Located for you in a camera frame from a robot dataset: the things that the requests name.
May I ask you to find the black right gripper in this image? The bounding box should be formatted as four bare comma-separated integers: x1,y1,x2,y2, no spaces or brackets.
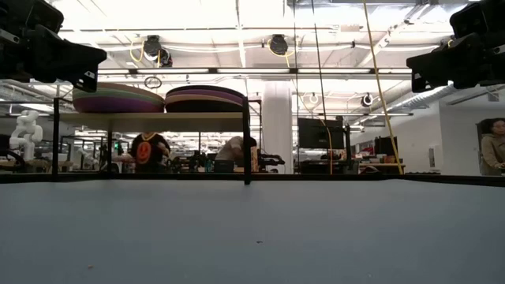
406,33,505,94

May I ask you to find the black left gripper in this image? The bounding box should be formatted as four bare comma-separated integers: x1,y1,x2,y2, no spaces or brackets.
0,25,107,94

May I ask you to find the off-white plate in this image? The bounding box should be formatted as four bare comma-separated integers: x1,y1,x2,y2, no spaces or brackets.
73,86,166,103

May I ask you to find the purple plate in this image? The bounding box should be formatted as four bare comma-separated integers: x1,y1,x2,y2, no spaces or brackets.
165,88,247,103
72,96,166,114

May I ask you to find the black plate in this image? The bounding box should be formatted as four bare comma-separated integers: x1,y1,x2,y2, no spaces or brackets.
165,101,246,114

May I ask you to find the white robot figure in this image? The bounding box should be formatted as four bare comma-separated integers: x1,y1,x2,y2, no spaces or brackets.
8,109,44,162

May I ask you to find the small black monitor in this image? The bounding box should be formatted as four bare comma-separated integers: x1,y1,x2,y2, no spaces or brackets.
373,136,398,157

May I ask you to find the person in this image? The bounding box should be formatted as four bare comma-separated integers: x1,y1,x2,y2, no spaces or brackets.
215,136,257,163
480,118,505,177
129,132,171,174

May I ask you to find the white round column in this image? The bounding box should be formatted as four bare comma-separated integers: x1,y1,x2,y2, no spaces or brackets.
261,80,294,174

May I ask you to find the long ceiling light strip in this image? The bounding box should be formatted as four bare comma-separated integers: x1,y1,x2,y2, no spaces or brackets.
96,66,413,76

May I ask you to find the yellow hanging cable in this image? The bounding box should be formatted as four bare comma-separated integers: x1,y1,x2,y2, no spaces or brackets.
362,0,404,174

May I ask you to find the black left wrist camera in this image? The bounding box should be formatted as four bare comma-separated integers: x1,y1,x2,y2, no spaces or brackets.
0,0,65,35

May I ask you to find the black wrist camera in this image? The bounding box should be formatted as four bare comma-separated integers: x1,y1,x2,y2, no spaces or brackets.
0,0,65,35
449,0,505,39

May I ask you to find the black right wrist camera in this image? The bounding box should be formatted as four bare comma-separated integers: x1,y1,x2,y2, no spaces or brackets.
449,0,505,39

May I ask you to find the ceiling cable reel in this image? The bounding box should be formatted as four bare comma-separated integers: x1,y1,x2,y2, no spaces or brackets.
268,33,290,57
141,34,174,68

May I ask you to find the wooden shelf with black frame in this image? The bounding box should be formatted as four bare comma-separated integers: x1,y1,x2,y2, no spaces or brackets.
52,96,253,185

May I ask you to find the thin black hanging cable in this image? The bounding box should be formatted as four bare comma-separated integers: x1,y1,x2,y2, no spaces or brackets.
293,0,301,166

